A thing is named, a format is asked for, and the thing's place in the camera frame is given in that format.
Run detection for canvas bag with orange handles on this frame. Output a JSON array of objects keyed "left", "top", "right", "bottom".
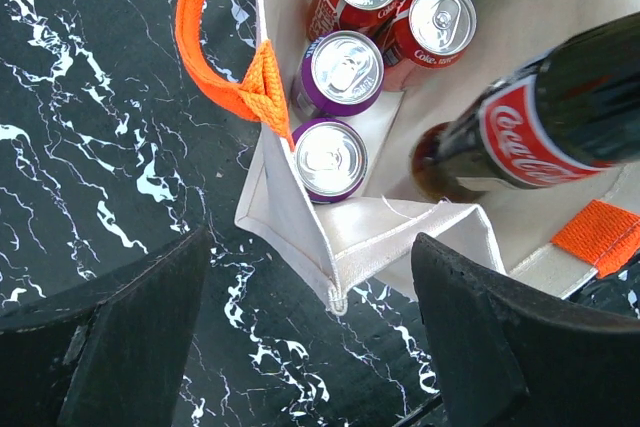
[{"left": 176, "top": 0, "right": 639, "bottom": 315}]

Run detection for purple Fanta can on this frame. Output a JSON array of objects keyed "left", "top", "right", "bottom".
[
  {"left": 291, "top": 30, "right": 384, "bottom": 118},
  {"left": 293, "top": 118, "right": 368, "bottom": 204}
]

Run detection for black marble pattern mat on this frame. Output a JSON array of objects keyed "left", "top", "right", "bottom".
[{"left": 0, "top": 0, "right": 640, "bottom": 427}]

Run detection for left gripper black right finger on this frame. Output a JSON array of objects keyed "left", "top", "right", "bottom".
[{"left": 411, "top": 233, "right": 639, "bottom": 426}]

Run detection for dark Pepsi bottle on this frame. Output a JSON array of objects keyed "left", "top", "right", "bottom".
[{"left": 410, "top": 13, "right": 639, "bottom": 203}]

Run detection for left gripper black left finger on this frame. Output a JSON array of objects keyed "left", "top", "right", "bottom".
[{"left": 1, "top": 228, "right": 211, "bottom": 426}]

